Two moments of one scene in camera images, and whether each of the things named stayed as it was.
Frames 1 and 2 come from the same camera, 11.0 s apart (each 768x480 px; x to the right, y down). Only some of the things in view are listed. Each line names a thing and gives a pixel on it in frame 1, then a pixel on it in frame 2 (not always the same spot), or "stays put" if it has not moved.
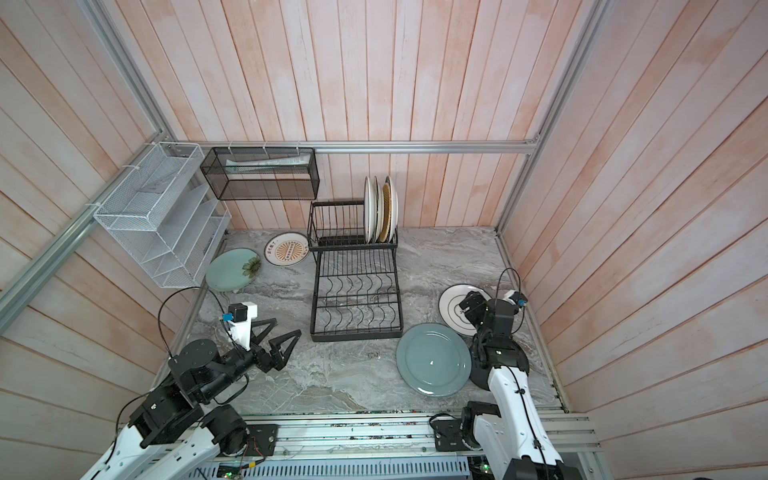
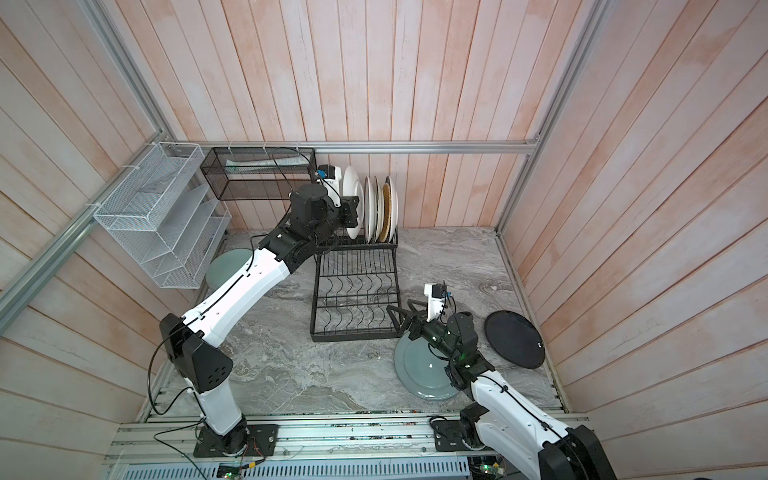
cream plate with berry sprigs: [379, 200] stays put
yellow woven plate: [386, 213] stays put
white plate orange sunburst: [367, 209] stays put
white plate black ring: [451, 311] to [353, 188]
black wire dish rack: [356, 294] stays put
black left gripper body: [262, 359] to [347, 212]
